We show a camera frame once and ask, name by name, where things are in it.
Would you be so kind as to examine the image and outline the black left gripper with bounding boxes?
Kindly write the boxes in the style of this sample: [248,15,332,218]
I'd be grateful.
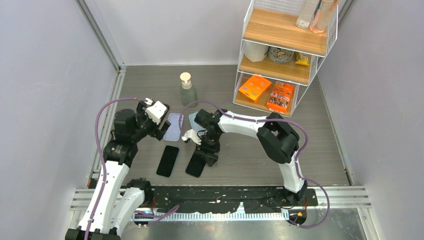
[130,100,170,142]

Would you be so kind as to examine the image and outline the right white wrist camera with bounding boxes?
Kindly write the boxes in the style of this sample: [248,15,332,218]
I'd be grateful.
[181,129,202,145]

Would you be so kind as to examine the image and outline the green soap pump bottle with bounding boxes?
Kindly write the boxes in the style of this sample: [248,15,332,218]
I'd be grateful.
[179,72,198,107]

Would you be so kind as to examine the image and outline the white wire wooden shelf rack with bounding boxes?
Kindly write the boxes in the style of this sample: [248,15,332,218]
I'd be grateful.
[233,0,339,117]

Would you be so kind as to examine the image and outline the orange yellow sponge box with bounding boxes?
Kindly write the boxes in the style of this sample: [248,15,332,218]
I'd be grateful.
[238,75,271,103]

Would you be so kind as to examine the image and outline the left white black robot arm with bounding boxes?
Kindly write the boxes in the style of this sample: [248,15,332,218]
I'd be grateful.
[64,98,171,240]

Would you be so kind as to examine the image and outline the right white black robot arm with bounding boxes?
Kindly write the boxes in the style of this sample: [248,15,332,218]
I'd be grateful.
[182,109,308,205]

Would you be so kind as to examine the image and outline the yellow snack packet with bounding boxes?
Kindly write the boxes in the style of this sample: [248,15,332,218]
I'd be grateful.
[295,52,311,66]

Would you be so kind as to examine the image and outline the aluminium frame rail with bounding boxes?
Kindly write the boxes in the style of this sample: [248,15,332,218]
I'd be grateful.
[75,0,127,72]

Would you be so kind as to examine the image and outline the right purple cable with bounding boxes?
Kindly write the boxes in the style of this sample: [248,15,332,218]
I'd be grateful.
[178,99,331,229]

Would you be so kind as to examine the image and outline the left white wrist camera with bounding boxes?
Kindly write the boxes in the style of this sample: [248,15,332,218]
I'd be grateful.
[145,98,166,125]

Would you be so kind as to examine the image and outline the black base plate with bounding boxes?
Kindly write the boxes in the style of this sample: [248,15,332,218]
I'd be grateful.
[147,186,318,214]

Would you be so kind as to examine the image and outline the white cup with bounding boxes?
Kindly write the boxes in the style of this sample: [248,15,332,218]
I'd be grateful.
[244,41,269,63]

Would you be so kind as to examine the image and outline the printed ceramic mug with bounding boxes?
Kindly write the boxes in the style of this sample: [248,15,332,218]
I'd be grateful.
[267,46,295,64]

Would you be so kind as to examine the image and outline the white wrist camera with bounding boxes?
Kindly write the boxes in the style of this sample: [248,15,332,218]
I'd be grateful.
[181,129,202,145]
[145,98,166,125]

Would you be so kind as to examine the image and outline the pink tinted glass bottle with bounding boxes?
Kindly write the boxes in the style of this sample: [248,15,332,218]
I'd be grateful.
[309,0,339,35]

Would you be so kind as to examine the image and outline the orange razor box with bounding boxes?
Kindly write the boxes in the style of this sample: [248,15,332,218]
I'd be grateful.
[266,81,295,114]

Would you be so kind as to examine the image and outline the clear glass bottle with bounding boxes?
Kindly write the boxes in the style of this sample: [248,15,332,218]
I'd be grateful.
[295,0,321,29]

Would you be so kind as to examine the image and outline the bare black phone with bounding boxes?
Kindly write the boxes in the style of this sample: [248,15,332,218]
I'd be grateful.
[156,145,180,178]
[185,152,206,178]

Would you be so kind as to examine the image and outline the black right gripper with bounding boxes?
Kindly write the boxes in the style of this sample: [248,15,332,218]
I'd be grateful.
[195,130,222,167]

